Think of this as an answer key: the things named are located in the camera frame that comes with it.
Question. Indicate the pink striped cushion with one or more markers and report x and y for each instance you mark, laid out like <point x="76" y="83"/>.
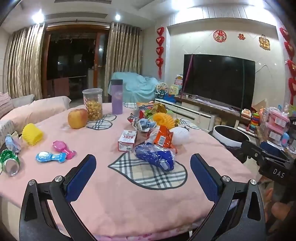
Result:
<point x="5" y="104"/>

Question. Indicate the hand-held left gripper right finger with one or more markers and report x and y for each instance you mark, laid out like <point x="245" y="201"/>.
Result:
<point x="203" y="178"/>

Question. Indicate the wooden framed glass balcony door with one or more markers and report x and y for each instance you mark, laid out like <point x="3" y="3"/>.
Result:
<point x="69" y="62"/>

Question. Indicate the red heart hanging decoration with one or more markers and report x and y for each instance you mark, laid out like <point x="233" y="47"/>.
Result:
<point x="160" y="48"/>
<point x="290" y="60"/>

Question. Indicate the white television cabinet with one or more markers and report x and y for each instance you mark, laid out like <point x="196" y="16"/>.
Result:
<point x="185" y="111"/>

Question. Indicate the silver blue wrapper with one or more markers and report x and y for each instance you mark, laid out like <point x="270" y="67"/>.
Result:
<point x="144" y="124"/>

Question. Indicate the brown cardboard piece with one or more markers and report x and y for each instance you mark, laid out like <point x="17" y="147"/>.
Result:
<point x="260" y="105"/>

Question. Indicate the pink toy box set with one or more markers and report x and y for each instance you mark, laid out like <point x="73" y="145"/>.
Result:
<point x="276" y="122"/>

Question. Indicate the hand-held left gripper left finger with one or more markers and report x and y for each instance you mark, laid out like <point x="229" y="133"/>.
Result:
<point x="81" y="178"/>

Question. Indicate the blue toy base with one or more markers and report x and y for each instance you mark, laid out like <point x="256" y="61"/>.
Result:
<point x="168" y="98"/>

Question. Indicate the small white orange toy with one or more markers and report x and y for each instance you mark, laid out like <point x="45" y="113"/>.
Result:
<point x="246" y="113"/>

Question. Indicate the brown marble side table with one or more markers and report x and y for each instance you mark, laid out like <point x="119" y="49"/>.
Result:
<point x="260" y="136"/>

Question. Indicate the person's right hand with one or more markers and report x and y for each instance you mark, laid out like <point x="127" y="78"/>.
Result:
<point x="278" y="212"/>

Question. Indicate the round red wall decal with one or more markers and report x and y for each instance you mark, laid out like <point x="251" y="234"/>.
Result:
<point x="219" y="36"/>

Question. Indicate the clear jar of snack balls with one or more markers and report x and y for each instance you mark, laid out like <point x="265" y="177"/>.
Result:
<point x="93" y="104"/>

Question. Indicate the blue plastic toy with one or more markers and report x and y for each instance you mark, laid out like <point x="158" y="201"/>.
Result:
<point x="49" y="157"/>

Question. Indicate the white waste bin black liner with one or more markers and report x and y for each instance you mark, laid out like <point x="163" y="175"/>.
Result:
<point x="218" y="135"/>

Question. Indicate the colourful activity cube toy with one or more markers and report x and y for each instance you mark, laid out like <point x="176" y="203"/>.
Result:
<point x="175" y="90"/>

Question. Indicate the purple drinking bottle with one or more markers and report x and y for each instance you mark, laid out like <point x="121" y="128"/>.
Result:
<point x="117" y="97"/>

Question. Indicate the sofa with pink cover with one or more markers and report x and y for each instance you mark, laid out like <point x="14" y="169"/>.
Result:
<point x="34" y="109"/>

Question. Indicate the green drink can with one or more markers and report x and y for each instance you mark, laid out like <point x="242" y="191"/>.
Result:
<point x="9" y="161"/>

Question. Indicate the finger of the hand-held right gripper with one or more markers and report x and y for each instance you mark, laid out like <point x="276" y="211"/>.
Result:
<point x="251" y="150"/>
<point x="274" y="149"/>

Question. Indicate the narrow beige patterned curtain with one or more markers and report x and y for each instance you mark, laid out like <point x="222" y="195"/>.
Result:
<point x="122" y="48"/>

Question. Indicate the small red character decal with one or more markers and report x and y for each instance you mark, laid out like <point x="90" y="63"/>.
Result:
<point x="241" y="36"/>

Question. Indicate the black flat television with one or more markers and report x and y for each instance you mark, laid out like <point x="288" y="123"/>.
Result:
<point x="219" y="81"/>

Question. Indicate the red white small carton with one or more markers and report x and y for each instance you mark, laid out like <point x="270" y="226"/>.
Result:
<point x="126" y="140"/>

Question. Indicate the red yellow apple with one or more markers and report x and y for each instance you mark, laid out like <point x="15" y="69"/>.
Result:
<point x="78" y="118"/>

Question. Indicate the blue pink toy phone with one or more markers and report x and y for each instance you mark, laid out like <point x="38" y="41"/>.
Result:
<point x="285" y="139"/>

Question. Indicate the wide beige patterned curtain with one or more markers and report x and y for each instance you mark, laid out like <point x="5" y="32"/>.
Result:
<point x="25" y="62"/>

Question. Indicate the pink purple stick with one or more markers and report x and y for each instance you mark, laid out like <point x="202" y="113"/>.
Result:
<point x="188" y="74"/>

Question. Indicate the pink plastic toy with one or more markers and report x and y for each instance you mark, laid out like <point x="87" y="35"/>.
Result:
<point x="63" y="148"/>

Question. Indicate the pink toy house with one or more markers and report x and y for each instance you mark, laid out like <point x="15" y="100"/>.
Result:
<point x="179" y="80"/>

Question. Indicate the yellow ribbed toy cup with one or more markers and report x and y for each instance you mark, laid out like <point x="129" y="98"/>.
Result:
<point x="32" y="134"/>

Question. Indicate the green yellow snack wrapper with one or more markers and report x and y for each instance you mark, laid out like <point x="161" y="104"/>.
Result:
<point x="157" y="109"/>

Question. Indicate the light blue soft toy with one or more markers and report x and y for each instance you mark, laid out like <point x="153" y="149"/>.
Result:
<point x="12" y="142"/>

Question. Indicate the blue snack bag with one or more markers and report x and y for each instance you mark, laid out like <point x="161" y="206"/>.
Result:
<point x="155" y="157"/>

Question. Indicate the armchair under light blue cover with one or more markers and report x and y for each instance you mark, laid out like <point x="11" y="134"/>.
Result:
<point x="134" y="85"/>

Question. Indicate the ceiling spot light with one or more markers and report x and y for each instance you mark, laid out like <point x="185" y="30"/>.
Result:
<point x="38" y="16"/>
<point x="118" y="16"/>

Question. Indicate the orange snack packet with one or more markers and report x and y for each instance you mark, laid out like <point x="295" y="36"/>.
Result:
<point x="163" y="138"/>

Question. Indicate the gold figure wall decal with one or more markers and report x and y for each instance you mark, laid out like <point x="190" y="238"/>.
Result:
<point x="264" y="42"/>

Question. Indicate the ferris wheel toy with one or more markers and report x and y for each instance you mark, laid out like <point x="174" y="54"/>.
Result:
<point x="161" y="89"/>

